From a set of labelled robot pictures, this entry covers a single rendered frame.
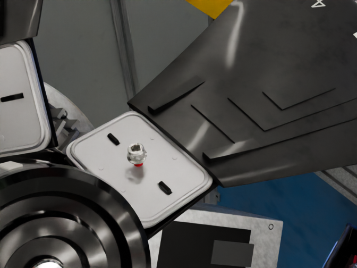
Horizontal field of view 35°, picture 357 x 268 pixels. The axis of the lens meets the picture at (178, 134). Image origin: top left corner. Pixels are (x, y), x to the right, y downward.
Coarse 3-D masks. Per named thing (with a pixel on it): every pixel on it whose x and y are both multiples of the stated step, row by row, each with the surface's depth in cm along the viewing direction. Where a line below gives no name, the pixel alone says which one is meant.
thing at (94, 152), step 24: (120, 120) 41; (144, 120) 41; (72, 144) 39; (96, 144) 39; (120, 144) 39; (144, 144) 39; (168, 144) 40; (96, 168) 38; (120, 168) 38; (144, 168) 38; (168, 168) 38; (192, 168) 38; (120, 192) 36; (144, 192) 37; (192, 192) 36; (144, 216) 35
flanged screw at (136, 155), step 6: (132, 144) 37; (138, 144) 37; (132, 150) 37; (138, 150) 38; (144, 150) 37; (132, 156) 37; (138, 156) 37; (144, 156) 37; (132, 162) 37; (138, 162) 37
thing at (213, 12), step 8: (192, 0) 80; (200, 0) 79; (208, 0) 77; (216, 0) 76; (224, 0) 75; (232, 0) 73; (200, 8) 80; (208, 8) 78; (216, 8) 77; (224, 8) 76; (216, 16) 78
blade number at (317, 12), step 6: (312, 0) 49; (318, 0) 50; (324, 0) 50; (306, 6) 49; (312, 6) 49; (318, 6) 49; (324, 6) 49; (330, 6) 49; (312, 12) 49; (318, 12) 49; (324, 12) 49
